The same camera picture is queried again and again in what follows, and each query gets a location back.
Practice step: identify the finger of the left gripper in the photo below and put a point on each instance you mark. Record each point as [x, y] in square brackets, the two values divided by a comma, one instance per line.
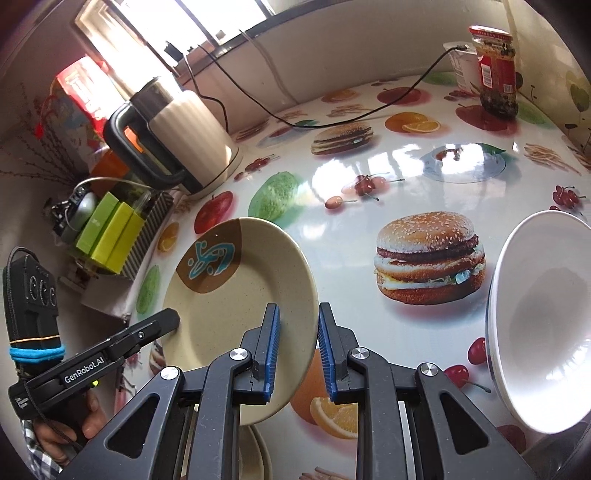
[130, 340]

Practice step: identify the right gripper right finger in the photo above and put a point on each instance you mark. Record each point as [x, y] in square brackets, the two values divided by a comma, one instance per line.
[344, 361]

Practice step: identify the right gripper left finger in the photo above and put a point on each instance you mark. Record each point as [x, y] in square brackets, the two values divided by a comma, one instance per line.
[254, 381]

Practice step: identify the beige plate with brown spot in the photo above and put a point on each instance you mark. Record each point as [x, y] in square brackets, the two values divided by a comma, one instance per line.
[220, 288]

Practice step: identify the white bowl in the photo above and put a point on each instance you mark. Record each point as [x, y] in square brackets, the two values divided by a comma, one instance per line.
[538, 322]

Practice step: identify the left hand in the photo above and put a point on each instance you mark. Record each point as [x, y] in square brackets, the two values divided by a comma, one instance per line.
[53, 437]

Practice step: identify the lime green box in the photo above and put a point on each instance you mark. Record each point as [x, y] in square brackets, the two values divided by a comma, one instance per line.
[117, 239]

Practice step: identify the chevron patterned tray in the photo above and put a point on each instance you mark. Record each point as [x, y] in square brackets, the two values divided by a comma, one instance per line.
[159, 208]

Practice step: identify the orange container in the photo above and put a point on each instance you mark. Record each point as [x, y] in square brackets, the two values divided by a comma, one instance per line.
[108, 164]

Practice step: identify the cream electric kettle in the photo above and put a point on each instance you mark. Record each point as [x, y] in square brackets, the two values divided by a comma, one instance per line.
[168, 138]

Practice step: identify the fruit print tablecloth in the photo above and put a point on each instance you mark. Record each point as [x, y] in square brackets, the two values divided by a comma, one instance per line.
[401, 196]

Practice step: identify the red packet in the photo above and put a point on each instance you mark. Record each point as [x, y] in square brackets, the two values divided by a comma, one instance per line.
[84, 88]

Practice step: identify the white cup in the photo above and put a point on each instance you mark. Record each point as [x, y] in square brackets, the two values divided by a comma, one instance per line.
[464, 59]

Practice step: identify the red lidded sauce jar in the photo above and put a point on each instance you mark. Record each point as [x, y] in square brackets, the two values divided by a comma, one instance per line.
[496, 60]

